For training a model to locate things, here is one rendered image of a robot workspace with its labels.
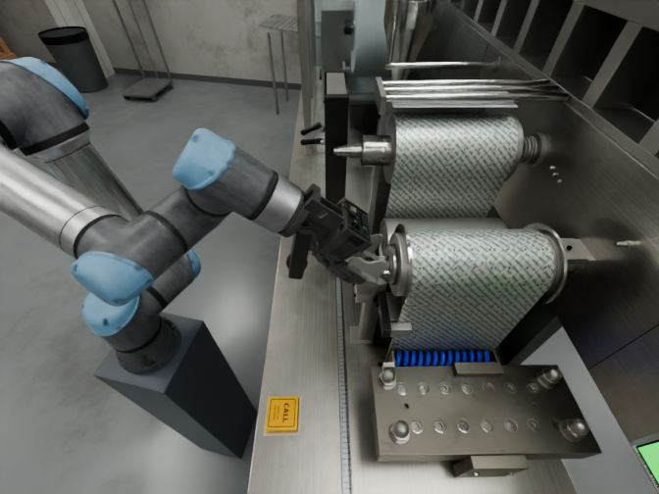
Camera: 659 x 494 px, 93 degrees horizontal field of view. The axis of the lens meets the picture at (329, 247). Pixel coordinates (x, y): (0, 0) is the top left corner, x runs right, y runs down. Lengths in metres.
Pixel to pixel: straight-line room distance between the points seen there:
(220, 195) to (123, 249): 0.13
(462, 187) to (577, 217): 0.21
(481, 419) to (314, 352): 0.40
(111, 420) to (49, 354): 0.61
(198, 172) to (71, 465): 1.80
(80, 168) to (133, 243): 0.35
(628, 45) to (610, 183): 0.21
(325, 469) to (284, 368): 0.24
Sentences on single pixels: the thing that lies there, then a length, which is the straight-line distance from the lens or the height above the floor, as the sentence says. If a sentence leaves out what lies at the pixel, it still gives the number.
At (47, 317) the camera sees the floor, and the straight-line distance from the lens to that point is 2.61.
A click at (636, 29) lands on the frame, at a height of 1.57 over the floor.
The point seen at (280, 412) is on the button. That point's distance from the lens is 0.80.
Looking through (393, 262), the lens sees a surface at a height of 1.28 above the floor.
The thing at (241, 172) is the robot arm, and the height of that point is 1.48.
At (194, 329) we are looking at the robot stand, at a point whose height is 0.90.
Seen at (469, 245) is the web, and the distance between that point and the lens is 0.57.
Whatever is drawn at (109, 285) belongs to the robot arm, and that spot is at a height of 1.40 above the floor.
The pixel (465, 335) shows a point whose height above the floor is 1.09.
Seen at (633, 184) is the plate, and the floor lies 1.41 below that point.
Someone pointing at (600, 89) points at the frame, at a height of 1.49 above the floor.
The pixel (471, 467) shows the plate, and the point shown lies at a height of 1.01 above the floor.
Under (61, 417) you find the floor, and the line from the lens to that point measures 2.19.
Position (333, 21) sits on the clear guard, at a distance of 1.36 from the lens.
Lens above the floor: 1.69
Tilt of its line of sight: 47 degrees down
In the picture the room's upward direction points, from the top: straight up
